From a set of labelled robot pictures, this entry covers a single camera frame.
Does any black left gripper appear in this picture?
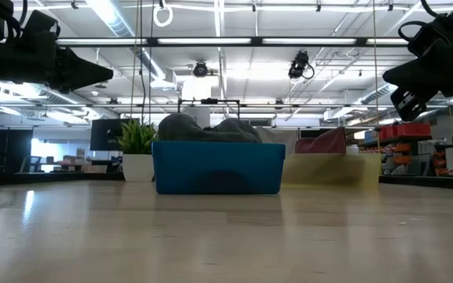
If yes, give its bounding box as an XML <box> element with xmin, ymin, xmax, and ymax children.
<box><xmin>0</xmin><ymin>31</ymin><xmax>114</xmax><ymax>94</ymax></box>

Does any maroon knit cap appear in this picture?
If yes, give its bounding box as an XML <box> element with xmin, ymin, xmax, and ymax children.
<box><xmin>294</xmin><ymin>126</ymin><xmax>348</xmax><ymax>154</ymax></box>

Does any yellow translucent plastic bin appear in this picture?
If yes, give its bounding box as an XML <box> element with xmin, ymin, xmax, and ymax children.
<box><xmin>281</xmin><ymin>152</ymin><xmax>381</xmax><ymax>189</ymax></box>

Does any blue plastic bin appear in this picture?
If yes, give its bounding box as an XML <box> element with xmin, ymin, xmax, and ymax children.
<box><xmin>151</xmin><ymin>140</ymin><xmax>286</xmax><ymax>196</ymax></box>

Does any large red plastic crate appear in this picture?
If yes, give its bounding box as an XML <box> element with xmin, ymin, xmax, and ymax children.
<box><xmin>394</xmin><ymin>123</ymin><xmax>432</xmax><ymax>138</ymax></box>

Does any shelf rack with orange bins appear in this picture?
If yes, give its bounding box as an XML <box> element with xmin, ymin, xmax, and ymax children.
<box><xmin>358</xmin><ymin>135</ymin><xmax>453</xmax><ymax>178</ymax></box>

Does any green potted plant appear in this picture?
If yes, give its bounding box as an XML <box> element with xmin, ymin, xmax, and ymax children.
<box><xmin>116</xmin><ymin>119</ymin><xmax>159</xmax><ymax>182</ymax></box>

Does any dark cabinet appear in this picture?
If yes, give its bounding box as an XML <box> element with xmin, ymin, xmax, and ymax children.
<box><xmin>0</xmin><ymin>127</ymin><xmax>34</xmax><ymax>174</ymax></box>

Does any round black ceiling device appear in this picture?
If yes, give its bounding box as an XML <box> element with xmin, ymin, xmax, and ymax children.
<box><xmin>193</xmin><ymin>61</ymin><xmax>210</xmax><ymax>79</ymax></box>

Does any hanging yellow cord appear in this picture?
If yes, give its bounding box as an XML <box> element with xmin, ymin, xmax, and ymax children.
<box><xmin>371</xmin><ymin>0</ymin><xmax>383</xmax><ymax>176</ymax></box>

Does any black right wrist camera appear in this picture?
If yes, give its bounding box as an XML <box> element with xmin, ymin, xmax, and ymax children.
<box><xmin>407</xmin><ymin>13</ymin><xmax>453</xmax><ymax>56</ymax></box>

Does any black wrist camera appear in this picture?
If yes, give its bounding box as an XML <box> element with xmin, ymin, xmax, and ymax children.
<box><xmin>20</xmin><ymin>9</ymin><xmax>61</xmax><ymax>40</ymax></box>
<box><xmin>407</xmin><ymin>13</ymin><xmax>453</xmax><ymax>56</ymax></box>

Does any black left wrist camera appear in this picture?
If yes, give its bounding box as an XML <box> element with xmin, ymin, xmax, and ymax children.
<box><xmin>20</xmin><ymin>9</ymin><xmax>61</xmax><ymax>40</ymax></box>

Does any white cable loop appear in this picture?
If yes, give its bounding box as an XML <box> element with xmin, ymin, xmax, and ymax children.
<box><xmin>153</xmin><ymin>2</ymin><xmax>175</xmax><ymax>28</ymax></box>

